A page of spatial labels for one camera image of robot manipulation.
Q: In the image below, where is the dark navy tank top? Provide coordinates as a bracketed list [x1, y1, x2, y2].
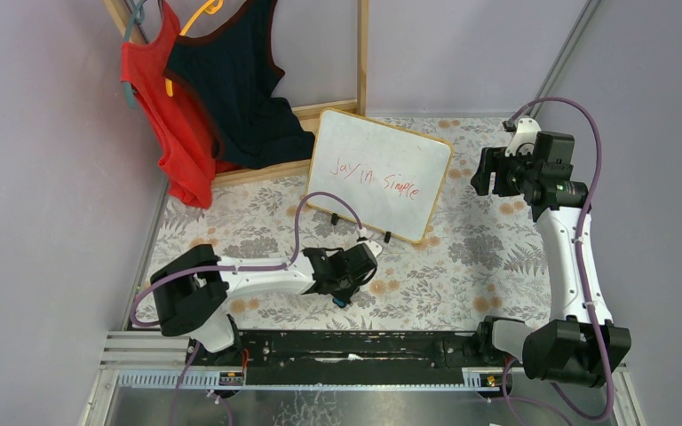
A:
[164, 1, 314, 169]

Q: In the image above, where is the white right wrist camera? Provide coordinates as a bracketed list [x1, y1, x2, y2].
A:
[503, 116, 541, 157]

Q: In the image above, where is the teal clothes hanger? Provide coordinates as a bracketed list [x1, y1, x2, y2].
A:
[122, 0, 149, 110]

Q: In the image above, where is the red tank top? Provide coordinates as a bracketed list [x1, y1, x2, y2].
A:
[121, 1, 241, 209]

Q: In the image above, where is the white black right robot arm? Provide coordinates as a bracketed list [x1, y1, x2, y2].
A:
[471, 131, 631, 388]

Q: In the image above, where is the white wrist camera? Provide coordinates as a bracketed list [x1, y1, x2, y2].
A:
[503, 116, 541, 157]
[357, 238, 383, 258]

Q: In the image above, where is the blue black eraser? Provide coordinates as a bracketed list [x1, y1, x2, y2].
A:
[332, 296, 348, 309]

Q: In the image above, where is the floral patterned table mat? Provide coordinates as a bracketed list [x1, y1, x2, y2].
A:
[144, 118, 551, 330]

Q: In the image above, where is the yellow clothes hanger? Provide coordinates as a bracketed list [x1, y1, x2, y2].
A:
[164, 0, 225, 99]

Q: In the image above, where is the yellow framed whiteboard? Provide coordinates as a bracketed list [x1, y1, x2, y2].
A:
[306, 108, 454, 243]

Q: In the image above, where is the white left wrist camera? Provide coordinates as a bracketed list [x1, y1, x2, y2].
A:
[357, 238, 383, 258]

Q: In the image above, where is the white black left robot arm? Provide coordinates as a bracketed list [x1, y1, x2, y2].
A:
[150, 240, 383, 353]

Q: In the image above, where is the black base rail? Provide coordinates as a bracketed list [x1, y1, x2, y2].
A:
[194, 330, 504, 376]

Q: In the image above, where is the white slotted cable duct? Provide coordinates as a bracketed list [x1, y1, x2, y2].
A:
[118, 365, 500, 393]

